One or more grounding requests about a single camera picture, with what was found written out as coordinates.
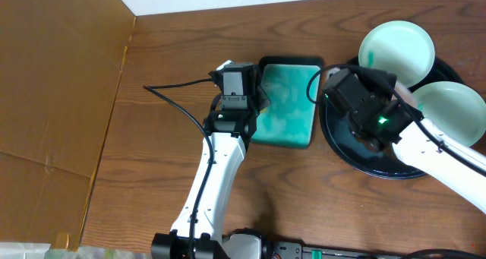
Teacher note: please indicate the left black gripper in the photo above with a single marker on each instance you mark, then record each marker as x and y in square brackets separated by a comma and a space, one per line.
[262, 97]

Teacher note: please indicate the mint plate top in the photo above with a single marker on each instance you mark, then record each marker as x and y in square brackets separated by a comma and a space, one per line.
[401, 48]

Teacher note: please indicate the mint plate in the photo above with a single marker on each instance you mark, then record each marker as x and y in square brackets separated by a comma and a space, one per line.
[454, 108]
[401, 48]

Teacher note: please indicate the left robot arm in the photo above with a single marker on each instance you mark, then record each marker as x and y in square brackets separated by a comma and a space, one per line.
[197, 232]

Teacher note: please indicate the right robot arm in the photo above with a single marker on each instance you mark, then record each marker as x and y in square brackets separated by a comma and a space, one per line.
[420, 143]

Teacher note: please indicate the black rectangular water tray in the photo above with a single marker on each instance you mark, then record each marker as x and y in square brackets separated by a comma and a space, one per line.
[291, 84]

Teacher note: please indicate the black round tray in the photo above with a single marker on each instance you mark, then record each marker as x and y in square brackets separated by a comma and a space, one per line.
[383, 164]

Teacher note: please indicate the brown cardboard panel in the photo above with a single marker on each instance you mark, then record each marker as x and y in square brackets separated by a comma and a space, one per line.
[61, 63]

